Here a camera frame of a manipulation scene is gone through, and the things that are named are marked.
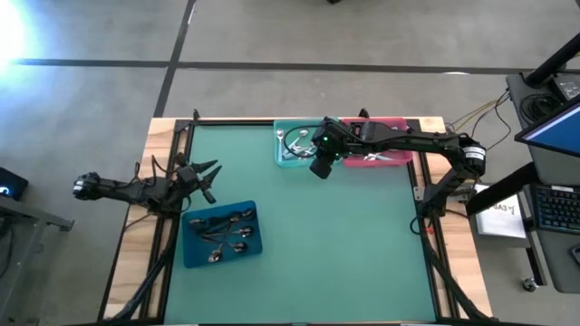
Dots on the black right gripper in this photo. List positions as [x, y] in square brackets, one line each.
[333, 140]

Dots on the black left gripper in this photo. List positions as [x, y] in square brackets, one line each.
[188, 179]

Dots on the blue plastic bin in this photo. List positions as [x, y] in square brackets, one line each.
[195, 258]

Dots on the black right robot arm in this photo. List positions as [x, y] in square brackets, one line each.
[421, 140]

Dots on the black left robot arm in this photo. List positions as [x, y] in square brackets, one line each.
[122, 192]

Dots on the translucent pink plastic bin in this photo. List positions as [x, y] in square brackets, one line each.
[358, 162]

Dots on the translucent teal plastic bin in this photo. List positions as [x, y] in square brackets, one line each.
[277, 163]

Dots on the green table mat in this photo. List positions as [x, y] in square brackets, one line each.
[317, 235]

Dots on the black cart bar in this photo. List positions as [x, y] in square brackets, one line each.
[498, 192]

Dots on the white paper sheet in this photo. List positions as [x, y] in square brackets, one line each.
[498, 217]

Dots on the black device with blue light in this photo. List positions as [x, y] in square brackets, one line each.
[13, 183]

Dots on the grey side table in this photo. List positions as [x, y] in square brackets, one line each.
[18, 235]

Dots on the blue screen monitor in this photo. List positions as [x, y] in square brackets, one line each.
[557, 131]

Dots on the black pole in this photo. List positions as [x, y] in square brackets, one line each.
[553, 61]

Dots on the black keyboard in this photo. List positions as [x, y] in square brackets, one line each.
[557, 208]

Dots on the black power adapter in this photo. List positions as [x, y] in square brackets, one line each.
[566, 86]

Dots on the cart caster wheel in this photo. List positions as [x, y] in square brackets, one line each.
[528, 285]

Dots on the grey equipment cart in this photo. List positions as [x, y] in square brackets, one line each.
[557, 267]

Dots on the black frame knob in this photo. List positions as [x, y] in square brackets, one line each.
[362, 113]
[196, 114]

